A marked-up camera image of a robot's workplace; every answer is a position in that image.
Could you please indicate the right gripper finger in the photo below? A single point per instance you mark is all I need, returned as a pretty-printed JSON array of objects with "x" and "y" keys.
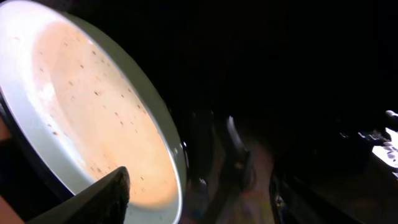
[{"x": 103, "y": 202}]

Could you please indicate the light blue plate top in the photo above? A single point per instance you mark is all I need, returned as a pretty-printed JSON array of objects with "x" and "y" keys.
[{"x": 81, "y": 107}]

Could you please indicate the black round tray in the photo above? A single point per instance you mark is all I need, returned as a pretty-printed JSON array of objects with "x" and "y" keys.
[{"x": 286, "y": 110}]

